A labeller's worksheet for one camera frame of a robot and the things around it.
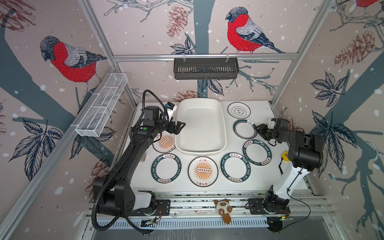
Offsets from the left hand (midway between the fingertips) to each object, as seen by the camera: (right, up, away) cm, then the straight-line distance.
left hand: (180, 117), depth 80 cm
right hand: (+52, -8, +23) cm, 57 cm away
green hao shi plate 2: (-9, -30, +7) cm, 32 cm away
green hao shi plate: (+47, -22, +13) cm, 54 cm away
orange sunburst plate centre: (+13, -32, +6) cm, 35 cm away
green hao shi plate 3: (+32, -30, +8) cm, 45 cm away
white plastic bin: (+15, -11, +22) cm, 29 cm away
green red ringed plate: (+44, -9, +25) cm, 52 cm away
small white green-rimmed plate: (+43, +5, +37) cm, 57 cm away
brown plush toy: (+22, -44, -9) cm, 50 cm away
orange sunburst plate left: (-11, -18, +18) cm, 27 cm away
